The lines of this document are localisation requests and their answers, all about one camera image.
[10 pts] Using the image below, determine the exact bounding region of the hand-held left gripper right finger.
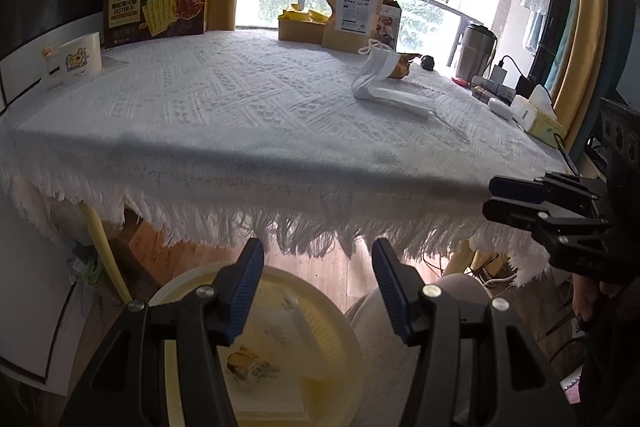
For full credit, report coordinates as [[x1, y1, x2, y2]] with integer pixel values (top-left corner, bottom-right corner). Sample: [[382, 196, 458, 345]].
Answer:
[[371, 238, 581, 427]]

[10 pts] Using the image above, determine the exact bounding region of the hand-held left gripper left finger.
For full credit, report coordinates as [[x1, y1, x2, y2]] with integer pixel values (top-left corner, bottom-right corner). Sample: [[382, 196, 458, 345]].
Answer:
[[57, 237, 266, 427]]

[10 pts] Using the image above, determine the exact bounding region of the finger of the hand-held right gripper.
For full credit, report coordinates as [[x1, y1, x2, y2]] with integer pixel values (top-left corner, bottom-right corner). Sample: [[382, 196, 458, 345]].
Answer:
[[482, 199, 608, 245], [488, 172, 601, 208]]

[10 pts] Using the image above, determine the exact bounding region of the biscuit snack wrapper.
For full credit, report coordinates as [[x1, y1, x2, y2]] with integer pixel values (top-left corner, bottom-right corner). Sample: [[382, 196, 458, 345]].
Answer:
[[227, 344, 281, 386]]

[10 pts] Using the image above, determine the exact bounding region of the pale yellow trash bin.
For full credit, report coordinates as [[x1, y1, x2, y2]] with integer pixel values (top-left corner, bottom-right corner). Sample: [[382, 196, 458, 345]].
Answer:
[[147, 262, 364, 427]]

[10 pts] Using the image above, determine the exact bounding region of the person's right hand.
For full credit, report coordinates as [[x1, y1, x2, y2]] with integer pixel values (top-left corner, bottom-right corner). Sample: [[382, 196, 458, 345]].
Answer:
[[571, 276, 619, 324]]

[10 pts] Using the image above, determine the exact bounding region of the yellow white tissue box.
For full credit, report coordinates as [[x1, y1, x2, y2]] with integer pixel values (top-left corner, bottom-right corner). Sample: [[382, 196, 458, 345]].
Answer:
[[510, 84, 569, 148]]

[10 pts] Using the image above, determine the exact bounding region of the white earbud case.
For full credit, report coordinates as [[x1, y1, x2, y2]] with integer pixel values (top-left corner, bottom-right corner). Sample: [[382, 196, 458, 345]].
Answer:
[[487, 98, 514, 120]]

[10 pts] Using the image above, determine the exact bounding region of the black perforated box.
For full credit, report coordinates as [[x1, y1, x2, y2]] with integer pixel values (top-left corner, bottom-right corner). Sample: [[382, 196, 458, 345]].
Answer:
[[596, 98, 640, 188]]

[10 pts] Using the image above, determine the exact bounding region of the stainless steel tumbler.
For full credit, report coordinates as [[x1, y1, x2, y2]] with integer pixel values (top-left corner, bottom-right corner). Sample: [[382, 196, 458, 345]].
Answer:
[[454, 23, 498, 80]]

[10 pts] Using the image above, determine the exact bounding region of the yellow table leg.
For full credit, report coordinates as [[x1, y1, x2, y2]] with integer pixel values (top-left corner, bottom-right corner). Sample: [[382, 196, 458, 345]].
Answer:
[[82, 204, 134, 304]]

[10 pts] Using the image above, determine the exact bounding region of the teal hanging cloth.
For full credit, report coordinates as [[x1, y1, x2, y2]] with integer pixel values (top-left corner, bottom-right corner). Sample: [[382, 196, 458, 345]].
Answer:
[[522, 11, 546, 50]]

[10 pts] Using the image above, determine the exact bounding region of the white plastic bag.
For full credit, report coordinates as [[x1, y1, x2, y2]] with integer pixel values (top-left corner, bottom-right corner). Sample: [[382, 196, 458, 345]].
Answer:
[[351, 39, 439, 120]]

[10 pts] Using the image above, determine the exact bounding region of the white textured tablecloth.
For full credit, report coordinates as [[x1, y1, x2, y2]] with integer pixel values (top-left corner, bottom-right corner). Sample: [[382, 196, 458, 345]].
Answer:
[[0, 29, 572, 289]]

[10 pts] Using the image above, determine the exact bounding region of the white board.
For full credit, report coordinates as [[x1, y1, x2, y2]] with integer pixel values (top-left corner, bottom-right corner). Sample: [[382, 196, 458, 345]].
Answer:
[[0, 276, 89, 384]]

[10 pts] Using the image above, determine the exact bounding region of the brown carton with food picture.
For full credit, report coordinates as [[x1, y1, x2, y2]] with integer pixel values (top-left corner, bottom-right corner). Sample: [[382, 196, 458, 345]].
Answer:
[[365, 0, 404, 50]]

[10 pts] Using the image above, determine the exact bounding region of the kraft pouch with white label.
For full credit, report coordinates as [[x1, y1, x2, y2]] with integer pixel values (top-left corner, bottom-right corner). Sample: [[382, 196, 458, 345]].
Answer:
[[321, 0, 387, 54]]

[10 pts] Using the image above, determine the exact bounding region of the small kraft paper box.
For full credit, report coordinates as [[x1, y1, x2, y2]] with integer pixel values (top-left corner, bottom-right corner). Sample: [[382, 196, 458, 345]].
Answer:
[[278, 14, 326, 44]]

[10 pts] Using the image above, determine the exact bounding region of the yellow snack packet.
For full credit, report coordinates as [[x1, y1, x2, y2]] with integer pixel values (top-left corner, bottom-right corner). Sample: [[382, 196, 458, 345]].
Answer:
[[282, 5, 329, 26]]

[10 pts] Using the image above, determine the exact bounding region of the white cup with bear print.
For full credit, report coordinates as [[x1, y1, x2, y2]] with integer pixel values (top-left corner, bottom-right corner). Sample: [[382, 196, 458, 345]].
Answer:
[[59, 32, 103, 87]]

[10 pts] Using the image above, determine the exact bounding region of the black charger cable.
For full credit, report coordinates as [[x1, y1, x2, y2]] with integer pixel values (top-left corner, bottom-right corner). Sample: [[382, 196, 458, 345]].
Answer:
[[499, 55, 524, 80]]

